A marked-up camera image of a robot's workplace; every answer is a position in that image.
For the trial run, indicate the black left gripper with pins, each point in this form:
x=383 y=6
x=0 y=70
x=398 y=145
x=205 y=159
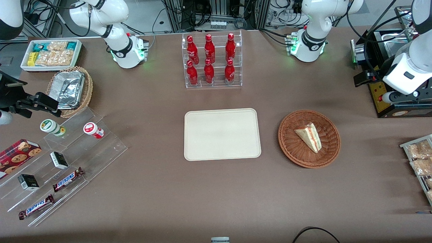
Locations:
x=385 y=67

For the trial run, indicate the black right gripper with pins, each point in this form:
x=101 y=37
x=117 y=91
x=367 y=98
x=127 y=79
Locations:
x=10 y=95

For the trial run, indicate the triangular sandwich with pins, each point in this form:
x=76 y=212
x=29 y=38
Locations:
x=308 y=136

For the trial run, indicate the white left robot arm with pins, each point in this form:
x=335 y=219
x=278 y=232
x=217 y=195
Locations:
x=312 y=47

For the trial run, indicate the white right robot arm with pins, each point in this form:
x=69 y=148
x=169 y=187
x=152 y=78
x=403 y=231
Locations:
x=123 y=57

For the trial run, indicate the silver foil tray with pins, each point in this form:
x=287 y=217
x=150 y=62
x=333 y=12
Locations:
x=69 y=89

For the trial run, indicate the light wicker basket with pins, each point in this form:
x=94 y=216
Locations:
x=88 y=91

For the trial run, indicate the brown wicker basket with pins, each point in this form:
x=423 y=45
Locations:
x=297 y=150

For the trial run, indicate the beige plastic tray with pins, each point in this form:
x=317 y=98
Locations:
x=222 y=135

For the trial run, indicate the black hot food warmer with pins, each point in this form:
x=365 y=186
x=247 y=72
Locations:
x=376 y=98

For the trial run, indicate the green lid drink bottle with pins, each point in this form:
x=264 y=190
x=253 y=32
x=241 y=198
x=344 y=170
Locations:
x=49 y=126

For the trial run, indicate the steel warmer pan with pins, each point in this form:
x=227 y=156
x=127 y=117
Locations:
x=393 y=44

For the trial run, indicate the white rectangular snack bin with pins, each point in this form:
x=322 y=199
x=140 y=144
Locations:
x=23 y=65

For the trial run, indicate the large clear bag of crackers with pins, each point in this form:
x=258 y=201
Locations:
x=54 y=58

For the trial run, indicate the yellow snack pack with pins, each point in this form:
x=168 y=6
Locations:
x=31 y=59

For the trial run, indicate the red lid drink bottle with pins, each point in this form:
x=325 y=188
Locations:
x=91 y=129

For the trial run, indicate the small black box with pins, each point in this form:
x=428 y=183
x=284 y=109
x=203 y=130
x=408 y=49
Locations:
x=28 y=182
x=59 y=161

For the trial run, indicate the red cookie box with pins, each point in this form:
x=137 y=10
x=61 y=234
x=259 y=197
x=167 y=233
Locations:
x=17 y=157

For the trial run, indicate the small teal snack pack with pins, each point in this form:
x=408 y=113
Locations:
x=71 y=45

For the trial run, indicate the clear acrylic stepped display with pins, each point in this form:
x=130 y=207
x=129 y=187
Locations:
x=101 y=152

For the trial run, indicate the brown Snickers bar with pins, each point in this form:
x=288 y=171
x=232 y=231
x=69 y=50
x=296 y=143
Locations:
x=36 y=207
x=67 y=180

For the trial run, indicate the clear bag of fried snacks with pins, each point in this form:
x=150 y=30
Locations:
x=420 y=150
x=423 y=167

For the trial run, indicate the red cola bottle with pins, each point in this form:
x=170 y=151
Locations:
x=230 y=49
x=209 y=50
x=209 y=72
x=193 y=52
x=192 y=74
x=229 y=72

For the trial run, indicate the clear acrylic bottle rack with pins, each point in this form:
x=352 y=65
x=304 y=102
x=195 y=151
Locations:
x=218 y=72

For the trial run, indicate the white power strip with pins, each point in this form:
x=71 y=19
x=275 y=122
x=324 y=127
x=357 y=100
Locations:
x=218 y=25

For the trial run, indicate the grey box at table edge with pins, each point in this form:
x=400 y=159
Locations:
x=220 y=240

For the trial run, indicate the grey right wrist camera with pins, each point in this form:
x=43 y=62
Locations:
x=5 y=118

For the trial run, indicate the aluminium profile frame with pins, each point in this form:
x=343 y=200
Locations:
x=173 y=18

